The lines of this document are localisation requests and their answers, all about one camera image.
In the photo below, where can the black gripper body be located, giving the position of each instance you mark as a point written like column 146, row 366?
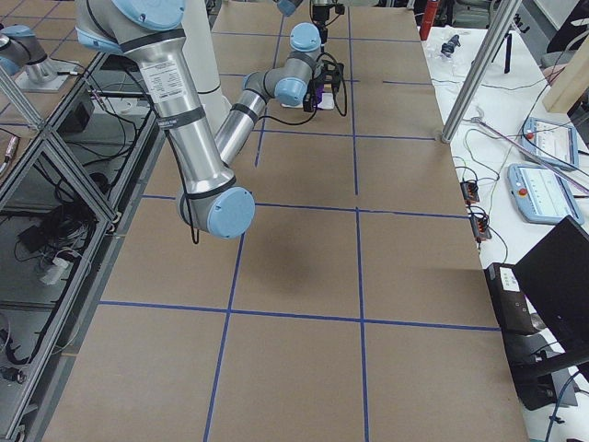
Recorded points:
column 309, row 98

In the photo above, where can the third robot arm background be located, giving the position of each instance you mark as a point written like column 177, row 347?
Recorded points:
column 23, row 56

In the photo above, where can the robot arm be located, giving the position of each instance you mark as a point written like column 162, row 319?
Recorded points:
column 319, row 12
column 151, row 34

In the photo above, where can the white rack base tray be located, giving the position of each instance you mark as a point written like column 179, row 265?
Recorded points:
column 326, row 103

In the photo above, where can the red bottle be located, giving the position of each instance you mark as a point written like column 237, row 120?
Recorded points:
column 428, row 18

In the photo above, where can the upper teach pendant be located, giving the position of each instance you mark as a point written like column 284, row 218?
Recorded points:
column 556, row 143

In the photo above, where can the teach pendant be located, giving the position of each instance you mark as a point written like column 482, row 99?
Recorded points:
column 541, row 196
column 556, row 143

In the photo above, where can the lower teach pendant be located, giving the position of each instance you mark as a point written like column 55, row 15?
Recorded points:
column 541, row 196

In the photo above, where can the black monitor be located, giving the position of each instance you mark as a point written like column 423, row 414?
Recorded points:
column 553, row 275

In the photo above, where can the black computer box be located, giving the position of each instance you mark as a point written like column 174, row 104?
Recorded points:
column 509, row 303

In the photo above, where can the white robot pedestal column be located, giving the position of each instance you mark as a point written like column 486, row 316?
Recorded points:
column 199, row 54

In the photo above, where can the aluminium frame post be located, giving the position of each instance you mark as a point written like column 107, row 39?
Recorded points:
column 488, row 48

